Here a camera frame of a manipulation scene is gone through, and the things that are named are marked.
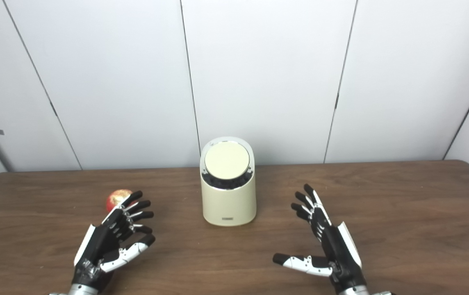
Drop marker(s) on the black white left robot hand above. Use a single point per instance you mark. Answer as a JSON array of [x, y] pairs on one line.
[[103, 241]]

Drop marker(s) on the cream round bin lid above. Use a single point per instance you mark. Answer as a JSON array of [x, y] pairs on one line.
[[226, 159]]

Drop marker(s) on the cream-colored cylindrical bin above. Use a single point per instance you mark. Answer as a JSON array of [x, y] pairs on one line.
[[228, 205]]

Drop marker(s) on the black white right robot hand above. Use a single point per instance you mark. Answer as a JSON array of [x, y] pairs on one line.
[[339, 250]]

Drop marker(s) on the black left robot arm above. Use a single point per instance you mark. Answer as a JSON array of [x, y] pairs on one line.
[[82, 290]]

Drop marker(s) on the red apple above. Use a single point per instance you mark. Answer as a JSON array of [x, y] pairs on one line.
[[115, 198]]

